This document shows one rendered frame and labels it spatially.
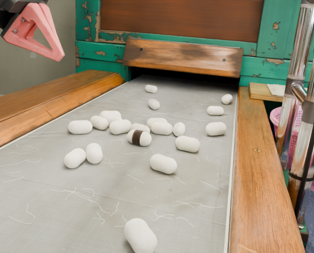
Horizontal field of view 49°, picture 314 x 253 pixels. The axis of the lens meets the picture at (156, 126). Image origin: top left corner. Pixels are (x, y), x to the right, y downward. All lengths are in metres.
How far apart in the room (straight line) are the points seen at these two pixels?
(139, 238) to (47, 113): 0.38
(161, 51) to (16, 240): 0.67
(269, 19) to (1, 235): 0.77
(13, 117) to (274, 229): 0.40
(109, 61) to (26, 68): 1.26
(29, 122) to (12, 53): 1.69
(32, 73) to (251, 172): 1.89
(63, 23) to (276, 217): 1.82
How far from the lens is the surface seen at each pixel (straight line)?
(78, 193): 0.37
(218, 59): 0.87
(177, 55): 0.89
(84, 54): 1.01
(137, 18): 0.97
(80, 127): 0.53
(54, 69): 2.09
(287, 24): 0.92
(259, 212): 0.32
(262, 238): 0.29
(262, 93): 0.79
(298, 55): 0.51
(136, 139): 0.49
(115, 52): 0.98
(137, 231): 0.28
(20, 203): 0.37
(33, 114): 0.59
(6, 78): 2.30
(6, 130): 0.53
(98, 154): 0.43
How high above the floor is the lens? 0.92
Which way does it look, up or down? 18 degrees down
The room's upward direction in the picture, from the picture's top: 4 degrees clockwise
